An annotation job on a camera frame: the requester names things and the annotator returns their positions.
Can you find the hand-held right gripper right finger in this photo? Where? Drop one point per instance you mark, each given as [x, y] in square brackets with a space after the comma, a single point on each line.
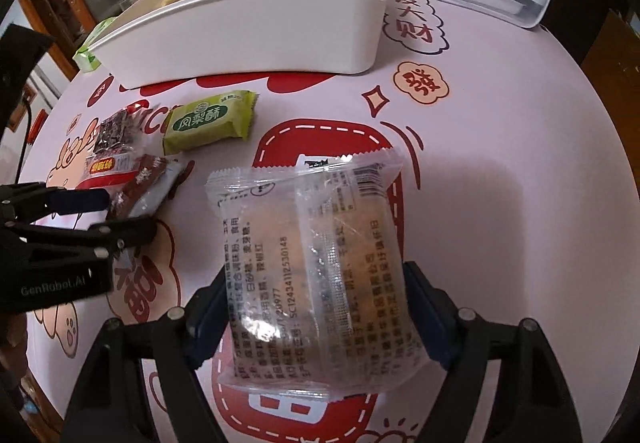
[429, 318]

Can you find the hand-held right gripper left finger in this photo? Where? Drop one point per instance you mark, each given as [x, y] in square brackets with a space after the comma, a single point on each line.
[205, 325]

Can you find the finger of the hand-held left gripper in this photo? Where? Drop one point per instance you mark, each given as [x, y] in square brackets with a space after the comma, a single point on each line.
[80, 199]
[130, 230]

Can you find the brown snack packet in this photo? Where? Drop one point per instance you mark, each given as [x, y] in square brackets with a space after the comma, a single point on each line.
[145, 180]

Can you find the clear cake packet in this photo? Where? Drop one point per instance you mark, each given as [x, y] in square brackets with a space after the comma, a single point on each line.
[310, 273]

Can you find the white plastic storage box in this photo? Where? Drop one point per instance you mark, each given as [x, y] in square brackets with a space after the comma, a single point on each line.
[250, 33]

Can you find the red white snack packet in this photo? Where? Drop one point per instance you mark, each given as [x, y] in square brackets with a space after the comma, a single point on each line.
[107, 163]

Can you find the green snack packet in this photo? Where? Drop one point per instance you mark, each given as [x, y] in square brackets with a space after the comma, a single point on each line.
[210, 123]

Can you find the green tissue pack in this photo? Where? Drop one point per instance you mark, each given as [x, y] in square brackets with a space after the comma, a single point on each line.
[87, 54]

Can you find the printed pink tablecloth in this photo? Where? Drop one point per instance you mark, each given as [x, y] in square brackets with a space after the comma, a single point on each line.
[500, 173]

